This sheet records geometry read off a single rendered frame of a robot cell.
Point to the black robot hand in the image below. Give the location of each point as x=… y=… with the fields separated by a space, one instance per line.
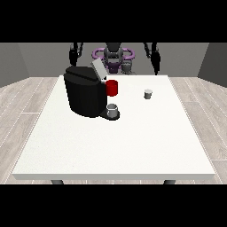
x=73 y=56
x=156 y=62

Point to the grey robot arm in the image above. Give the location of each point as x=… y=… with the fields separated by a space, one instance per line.
x=79 y=46
x=150 y=47

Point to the grey robot trunk purple rings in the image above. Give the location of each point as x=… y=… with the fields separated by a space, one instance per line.
x=113 y=58

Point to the small grey cup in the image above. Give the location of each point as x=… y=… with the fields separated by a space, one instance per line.
x=112 y=110

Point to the black coffee machine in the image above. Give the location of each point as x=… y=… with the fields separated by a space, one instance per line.
x=84 y=93

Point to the red pod holder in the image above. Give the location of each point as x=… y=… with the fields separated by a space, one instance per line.
x=112 y=87

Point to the small grey coffee pod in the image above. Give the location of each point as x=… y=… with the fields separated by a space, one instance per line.
x=148 y=94

